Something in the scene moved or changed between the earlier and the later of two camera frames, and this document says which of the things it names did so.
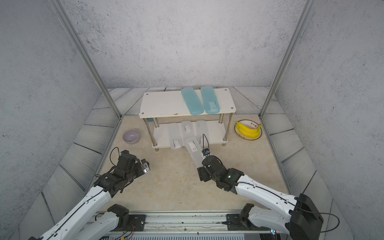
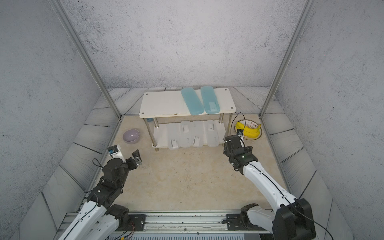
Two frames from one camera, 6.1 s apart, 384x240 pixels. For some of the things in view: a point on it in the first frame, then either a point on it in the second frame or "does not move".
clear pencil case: (194, 150) to (212, 135)
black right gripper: (202, 171) to (248, 151)
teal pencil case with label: (210, 101) does not move
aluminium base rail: (185, 223) does not move
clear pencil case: (175, 132) does not move
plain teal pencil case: (192, 101) does not move
